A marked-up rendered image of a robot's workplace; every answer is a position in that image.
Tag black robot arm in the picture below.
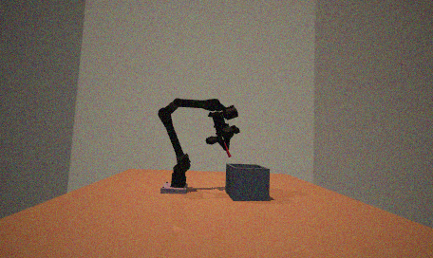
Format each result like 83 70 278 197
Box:
158 98 238 188

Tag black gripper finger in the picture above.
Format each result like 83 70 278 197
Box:
218 140 226 151
223 136 233 150

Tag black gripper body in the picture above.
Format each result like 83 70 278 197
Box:
206 121 240 145

